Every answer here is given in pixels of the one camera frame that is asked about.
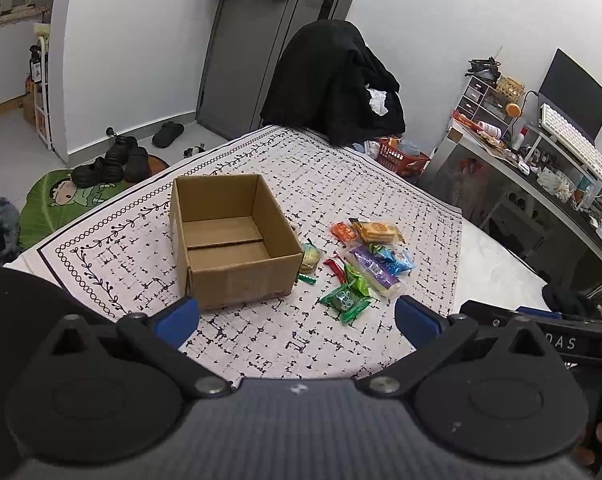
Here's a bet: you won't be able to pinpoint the purple wafer pack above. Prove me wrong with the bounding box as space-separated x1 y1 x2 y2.
345 245 402 298

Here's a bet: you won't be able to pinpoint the blue snack packet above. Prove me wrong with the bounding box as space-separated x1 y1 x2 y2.
368 243 415 278

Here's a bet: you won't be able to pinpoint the green round-cookie snack packet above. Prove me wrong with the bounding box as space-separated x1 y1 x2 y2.
318 284 371 324

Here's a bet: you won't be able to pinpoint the green snack packet with tomato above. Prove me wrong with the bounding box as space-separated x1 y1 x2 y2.
344 262 371 297

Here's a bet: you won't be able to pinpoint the brown cardboard box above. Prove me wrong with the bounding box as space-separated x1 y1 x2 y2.
169 174 302 311

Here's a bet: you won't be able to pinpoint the red white candy bar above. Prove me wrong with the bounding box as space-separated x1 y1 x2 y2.
324 255 347 283

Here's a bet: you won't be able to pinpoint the orange biscuit sandwich pack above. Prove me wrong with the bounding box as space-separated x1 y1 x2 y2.
349 218 404 244

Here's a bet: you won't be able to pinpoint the orange small snack packet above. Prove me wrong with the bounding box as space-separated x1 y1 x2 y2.
330 222 357 245

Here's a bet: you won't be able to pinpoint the green twisted stick snack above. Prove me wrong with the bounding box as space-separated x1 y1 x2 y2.
298 274 316 285

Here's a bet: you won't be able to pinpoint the clear packet round crackers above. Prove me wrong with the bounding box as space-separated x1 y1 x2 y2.
300 240 323 275

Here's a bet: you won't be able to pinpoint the white black patterned blanket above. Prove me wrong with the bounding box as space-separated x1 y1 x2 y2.
24 127 462 382

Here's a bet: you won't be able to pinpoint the green leaf cartoon rug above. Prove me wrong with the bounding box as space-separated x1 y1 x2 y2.
17 168 132 252

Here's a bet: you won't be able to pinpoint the black shoes pile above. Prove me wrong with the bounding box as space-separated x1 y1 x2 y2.
71 136 151 188

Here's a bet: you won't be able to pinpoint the cluttered white desk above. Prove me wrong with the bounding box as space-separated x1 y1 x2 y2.
418 110 602 262

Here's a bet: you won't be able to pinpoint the red plastic basket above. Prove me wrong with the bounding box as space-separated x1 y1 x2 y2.
377 138 430 179

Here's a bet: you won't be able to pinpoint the black slipper by door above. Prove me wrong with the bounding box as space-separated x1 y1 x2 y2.
151 122 185 148

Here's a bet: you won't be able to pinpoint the grey fluffy rug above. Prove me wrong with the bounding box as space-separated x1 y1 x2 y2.
0 197 21 266

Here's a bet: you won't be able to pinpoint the white keyboard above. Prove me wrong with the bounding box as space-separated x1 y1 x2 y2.
540 103 602 180

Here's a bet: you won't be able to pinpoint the small drawer organizer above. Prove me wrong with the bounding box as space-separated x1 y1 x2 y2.
455 76 512 129

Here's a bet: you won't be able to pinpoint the black monitor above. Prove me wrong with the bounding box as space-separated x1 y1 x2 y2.
538 49 602 143

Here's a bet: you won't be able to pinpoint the black clothes pile on chair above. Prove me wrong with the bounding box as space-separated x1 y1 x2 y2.
260 20 405 146

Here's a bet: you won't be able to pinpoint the white storage shelf rack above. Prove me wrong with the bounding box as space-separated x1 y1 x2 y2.
29 23 54 151

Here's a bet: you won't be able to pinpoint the grey door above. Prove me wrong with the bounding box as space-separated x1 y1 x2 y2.
196 0 352 139

